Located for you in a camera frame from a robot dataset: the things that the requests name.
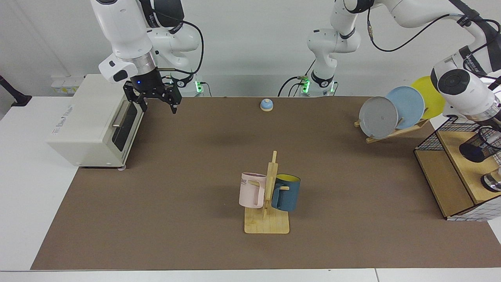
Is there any pink mug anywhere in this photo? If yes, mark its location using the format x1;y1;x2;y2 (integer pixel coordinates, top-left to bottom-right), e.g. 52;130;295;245
239;172;267;209

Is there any black camera stand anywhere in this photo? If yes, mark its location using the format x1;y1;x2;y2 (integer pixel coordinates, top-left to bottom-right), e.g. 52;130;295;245
0;75;32;107

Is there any grey plate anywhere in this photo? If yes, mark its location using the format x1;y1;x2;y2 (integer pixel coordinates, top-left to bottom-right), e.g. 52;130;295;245
359;96;399;139

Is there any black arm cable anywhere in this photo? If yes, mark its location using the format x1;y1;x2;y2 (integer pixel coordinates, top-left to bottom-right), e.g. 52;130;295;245
155;10;205;79
366;8;501;81

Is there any dark teal mug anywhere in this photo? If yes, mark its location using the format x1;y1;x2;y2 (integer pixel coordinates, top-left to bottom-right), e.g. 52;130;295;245
271;174;301;212

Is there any light blue plate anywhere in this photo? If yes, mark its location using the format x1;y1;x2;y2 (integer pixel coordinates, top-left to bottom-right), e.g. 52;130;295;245
386;86;425;130

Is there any glass lid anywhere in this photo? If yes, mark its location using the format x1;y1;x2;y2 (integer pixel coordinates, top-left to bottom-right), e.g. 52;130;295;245
481;166;501;192

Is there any brown table cloth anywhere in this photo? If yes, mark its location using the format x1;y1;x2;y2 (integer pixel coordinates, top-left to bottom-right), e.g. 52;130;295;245
31;96;501;271

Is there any yellow plate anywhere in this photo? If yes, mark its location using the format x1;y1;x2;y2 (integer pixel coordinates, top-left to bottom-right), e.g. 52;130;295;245
411;76;447;119

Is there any wooden plate rack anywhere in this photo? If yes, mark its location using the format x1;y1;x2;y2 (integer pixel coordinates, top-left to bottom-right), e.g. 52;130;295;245
354;108;430;144

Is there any black mesh pen holder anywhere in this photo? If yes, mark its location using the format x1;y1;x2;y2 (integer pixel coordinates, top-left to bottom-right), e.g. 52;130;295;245
459;126;501;163

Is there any wire basket with wooden floor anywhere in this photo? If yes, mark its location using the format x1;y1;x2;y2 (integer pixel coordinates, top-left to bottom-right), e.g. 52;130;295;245
414;114;501;222

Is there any wooden cup stand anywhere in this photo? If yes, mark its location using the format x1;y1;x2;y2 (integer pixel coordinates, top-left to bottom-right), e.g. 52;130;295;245
244;150;290;235

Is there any pale toaster oven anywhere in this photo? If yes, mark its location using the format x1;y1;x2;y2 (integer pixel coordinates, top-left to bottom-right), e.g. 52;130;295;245
46;74;148;170

